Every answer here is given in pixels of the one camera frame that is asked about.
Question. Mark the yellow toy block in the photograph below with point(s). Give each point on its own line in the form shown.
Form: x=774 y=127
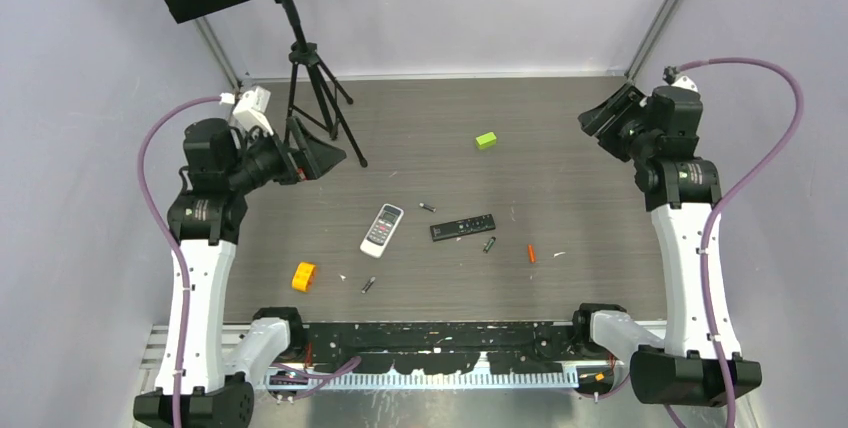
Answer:
x=303 y=277

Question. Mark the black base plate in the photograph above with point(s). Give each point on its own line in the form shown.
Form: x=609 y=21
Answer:
x=442 y=348

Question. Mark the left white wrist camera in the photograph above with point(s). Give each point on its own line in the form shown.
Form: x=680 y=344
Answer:
x=249 y=110

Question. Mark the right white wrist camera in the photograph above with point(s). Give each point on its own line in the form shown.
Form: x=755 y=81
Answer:
x=675 y=77

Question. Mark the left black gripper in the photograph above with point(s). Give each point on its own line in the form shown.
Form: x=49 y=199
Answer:
x=315 y=157

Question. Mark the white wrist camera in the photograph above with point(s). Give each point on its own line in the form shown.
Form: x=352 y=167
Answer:
x=675 y=77
x=249 y=110

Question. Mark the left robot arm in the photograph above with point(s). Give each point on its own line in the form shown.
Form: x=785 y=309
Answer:
x=199 y=385

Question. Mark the white cable duct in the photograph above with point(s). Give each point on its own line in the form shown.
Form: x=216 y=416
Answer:
x=475 y=379

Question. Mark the black battery near front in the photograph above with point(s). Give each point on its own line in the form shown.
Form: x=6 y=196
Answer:
x=368 y=285

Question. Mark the black remote control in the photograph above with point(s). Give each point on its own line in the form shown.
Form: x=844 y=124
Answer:
x=462 y=227

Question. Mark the green block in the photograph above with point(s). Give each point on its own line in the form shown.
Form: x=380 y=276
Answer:
x=486 y=140

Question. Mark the white remote control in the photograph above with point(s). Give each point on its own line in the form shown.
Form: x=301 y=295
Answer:
x=381 y=230

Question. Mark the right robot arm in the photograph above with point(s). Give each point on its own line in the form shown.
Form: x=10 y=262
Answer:
x=699 y=361

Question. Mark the green black battery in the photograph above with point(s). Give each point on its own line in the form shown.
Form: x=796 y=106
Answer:
x=489 y=244

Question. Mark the black battery near remotes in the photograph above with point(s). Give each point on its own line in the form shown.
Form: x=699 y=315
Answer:
x=427 y=207

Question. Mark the black tripod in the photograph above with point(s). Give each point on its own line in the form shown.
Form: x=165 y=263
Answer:
x=325 y=85

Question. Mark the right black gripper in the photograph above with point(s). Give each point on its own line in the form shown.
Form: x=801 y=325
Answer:
x=592 y=120

